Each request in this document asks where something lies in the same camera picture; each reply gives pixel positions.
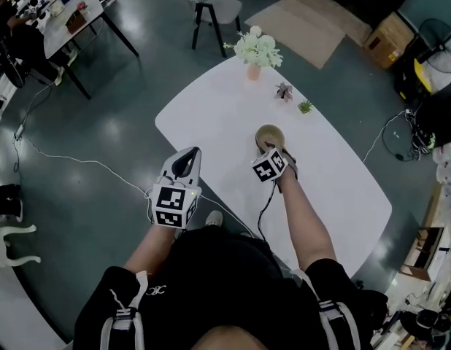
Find black bag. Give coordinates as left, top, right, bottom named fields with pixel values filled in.
left=0, top=183, right=24, bottom=218

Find person's left forearm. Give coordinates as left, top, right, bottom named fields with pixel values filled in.
left=123, top=224, right=177, bottom=273

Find person's face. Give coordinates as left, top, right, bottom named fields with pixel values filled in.
left=194, top=324, right=274, bottom=350

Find person's right forearm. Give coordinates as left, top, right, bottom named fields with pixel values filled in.
left=274, top=173, right=338, bottom=271

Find white table with black legs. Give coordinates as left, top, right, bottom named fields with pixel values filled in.
left=42, top=0, right=139, bottom=101

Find tangle of black cables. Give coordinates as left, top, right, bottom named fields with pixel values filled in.
left=406, top=108, right=437, bottom=156

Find grey chair with black legs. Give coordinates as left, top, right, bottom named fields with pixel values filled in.
left=177, top=0, right=244, bottom=58

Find brown cardboard box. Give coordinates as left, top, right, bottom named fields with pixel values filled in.
left=362, top=10, right=417, bottom=70

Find small purple potted plant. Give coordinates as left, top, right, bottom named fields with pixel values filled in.
left=274, top=81, right=294, bottom=104

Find person's white shoe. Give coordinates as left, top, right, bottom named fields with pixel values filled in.
left=204, top=209, right=224, bottom=230

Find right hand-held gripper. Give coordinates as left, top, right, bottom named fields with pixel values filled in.
left=252, top=141, right=299, bottom=184

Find white floor cable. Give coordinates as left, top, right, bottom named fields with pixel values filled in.
left=12, top=82, right=258, bottom=235

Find yellow and black toolbox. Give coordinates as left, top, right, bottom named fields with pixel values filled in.
left=394, top=57, right=433, bottom=101

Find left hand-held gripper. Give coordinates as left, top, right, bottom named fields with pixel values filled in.
left=151, top=146, right=203, bottom=230

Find group of white plastic jugs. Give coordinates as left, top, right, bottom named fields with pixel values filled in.
left=432, top=139, right=451, bottom=187

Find small wooden box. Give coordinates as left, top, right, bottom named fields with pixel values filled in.
left=64, top=10, right=88, bottom=35

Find black coiled cable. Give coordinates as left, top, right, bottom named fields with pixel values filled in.
left=381, top=120, right=412, bottom=162

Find light beige floor mat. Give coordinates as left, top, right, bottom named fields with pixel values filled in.
left=244, top=0, right=347, bottom=70

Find black box speaker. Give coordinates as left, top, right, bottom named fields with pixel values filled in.
left=416, top=82, right=451, bottom=149

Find person's black shirt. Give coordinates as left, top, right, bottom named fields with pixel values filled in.
left=72, top=226, right=389, bottom=350

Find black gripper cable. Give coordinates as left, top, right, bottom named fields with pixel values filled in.
left=257, top=180, right=278, bottom=244

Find dark beige floor mat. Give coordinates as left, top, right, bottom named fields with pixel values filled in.
left=279, top=0, right=373, bottom=47

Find black standing fan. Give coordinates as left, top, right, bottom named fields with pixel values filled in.
left=417, top=17, right=451, bottom=75

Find wooden side table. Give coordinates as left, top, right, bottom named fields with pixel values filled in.
left=399, top=226, right=451, bottom=282

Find white flowers in pink vase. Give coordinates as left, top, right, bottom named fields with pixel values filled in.
left=223, top=26, right=284, bottom=82

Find white ornate chair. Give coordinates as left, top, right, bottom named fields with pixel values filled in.
left=0, top=215, right=42, bottom=273

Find grey shoulder strap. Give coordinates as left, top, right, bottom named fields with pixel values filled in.
left=100, top=271, right=150, bottom=350
left=290, top=268, right=361, bottom=350

